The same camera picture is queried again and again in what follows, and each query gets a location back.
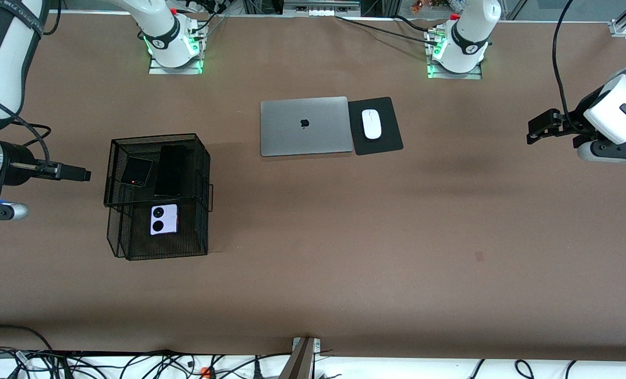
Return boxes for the small black flip phone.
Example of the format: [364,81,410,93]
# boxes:
[122,156,155,189]

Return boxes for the long black phone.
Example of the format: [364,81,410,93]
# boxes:
[154,145,188,198]

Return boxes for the lavender flip phone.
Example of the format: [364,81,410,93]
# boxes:
[150,204,179,236]

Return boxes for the black mouse pad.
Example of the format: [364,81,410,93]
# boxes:
[347,97,404,156]

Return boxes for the white computer mouse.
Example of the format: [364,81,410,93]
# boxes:
[362,109,383,140]

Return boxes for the silver closed laptop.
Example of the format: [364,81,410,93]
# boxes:
[260,96,354,157]

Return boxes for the white power strip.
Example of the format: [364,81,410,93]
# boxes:
[283,0,362,16]

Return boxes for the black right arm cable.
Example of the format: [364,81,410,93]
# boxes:
[0,84,53,169]

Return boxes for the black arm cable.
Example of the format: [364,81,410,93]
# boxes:
[0,84,53,169]
[552,0,582,135]

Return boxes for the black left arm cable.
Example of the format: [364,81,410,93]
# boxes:
[552,0,582,135]

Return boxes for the black wire mesh basket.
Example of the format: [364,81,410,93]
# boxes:
[104,133,214,261]

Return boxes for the looping black floor cable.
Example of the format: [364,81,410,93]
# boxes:
[0,325,54,352]

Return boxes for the short black table cable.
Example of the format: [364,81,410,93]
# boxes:
[392,15,432,32]

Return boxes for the long black table cable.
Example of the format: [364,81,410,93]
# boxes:
[335,16,437,44]

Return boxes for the grey metal camera post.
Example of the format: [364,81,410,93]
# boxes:
[279,337,322,379]

